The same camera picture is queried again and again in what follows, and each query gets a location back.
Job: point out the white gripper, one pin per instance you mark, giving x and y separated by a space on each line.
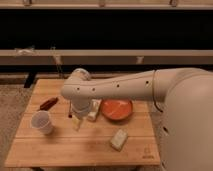
81 108

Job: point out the red pepper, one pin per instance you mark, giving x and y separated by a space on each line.
48 104

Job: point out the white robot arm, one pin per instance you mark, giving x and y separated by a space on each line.
187 95

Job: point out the white ceramic cup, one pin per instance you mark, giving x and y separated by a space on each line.
41 121

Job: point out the white yellow box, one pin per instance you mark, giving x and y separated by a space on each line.
92 116

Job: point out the orange bowl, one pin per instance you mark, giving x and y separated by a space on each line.
116 110

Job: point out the wooden table board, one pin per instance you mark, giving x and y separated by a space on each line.
89 146

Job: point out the grey wall rail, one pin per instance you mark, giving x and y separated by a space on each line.
106 57

